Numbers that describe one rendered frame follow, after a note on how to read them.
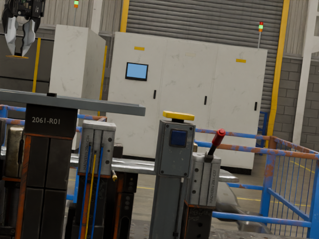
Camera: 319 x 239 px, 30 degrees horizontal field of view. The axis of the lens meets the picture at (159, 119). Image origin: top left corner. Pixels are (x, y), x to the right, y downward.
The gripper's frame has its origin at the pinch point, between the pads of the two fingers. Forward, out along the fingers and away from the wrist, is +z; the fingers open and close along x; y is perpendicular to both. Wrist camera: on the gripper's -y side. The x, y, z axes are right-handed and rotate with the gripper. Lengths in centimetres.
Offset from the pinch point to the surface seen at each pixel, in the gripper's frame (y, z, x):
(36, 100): 36.3, 10.5, -4.9
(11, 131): 15.2, 18.8, -3.5
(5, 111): -289, 34, 74
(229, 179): 26, 26, 51
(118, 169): 14.9, 26.3, 24.6
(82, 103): 39.7, 10.0, 3.2
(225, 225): -300, 123, 293
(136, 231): -33, 55, 57
